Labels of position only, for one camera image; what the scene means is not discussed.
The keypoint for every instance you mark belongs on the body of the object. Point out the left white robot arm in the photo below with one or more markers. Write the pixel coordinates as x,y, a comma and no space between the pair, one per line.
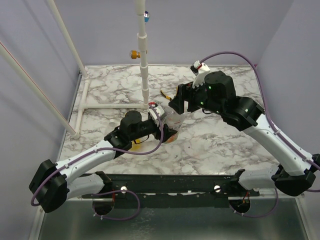
49,185

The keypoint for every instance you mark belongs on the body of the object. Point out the white pvc pipe frame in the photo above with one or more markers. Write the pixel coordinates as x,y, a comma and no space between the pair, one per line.
142,39

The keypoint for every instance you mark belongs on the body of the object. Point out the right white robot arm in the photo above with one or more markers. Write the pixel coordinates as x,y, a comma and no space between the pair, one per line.
216,93

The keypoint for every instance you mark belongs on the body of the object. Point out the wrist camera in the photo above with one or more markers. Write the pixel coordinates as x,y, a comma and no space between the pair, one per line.
156,112
200,71

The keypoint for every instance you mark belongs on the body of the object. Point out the yellow cap on pipe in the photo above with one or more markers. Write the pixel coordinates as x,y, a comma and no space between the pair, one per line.
134,54

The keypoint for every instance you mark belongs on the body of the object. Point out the green label bottle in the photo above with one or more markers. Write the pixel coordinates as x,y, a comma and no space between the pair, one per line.
174,122

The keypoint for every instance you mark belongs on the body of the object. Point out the yellow handled pliers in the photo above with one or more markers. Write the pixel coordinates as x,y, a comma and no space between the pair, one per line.
165,95

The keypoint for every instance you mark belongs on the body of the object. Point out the yellow drink bottle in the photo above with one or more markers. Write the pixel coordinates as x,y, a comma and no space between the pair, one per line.
136,147

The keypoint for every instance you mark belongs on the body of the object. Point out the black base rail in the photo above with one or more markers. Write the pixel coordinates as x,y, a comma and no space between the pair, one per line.
168,191

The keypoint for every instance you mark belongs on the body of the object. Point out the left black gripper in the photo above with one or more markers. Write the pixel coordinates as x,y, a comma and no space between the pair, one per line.
167,132

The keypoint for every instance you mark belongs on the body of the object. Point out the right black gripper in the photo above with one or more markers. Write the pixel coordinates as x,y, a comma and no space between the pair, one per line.
185,93

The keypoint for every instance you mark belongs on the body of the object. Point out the blue cap on pipe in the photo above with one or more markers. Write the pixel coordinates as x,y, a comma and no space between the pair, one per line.
146,16

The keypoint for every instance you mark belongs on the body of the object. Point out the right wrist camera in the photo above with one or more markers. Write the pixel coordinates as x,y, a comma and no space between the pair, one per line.
200,71

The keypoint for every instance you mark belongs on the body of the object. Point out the left diagonal white pipe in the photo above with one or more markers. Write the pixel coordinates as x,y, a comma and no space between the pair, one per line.
14,64

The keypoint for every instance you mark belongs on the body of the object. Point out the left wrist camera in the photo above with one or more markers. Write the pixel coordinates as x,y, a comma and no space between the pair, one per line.
156,112

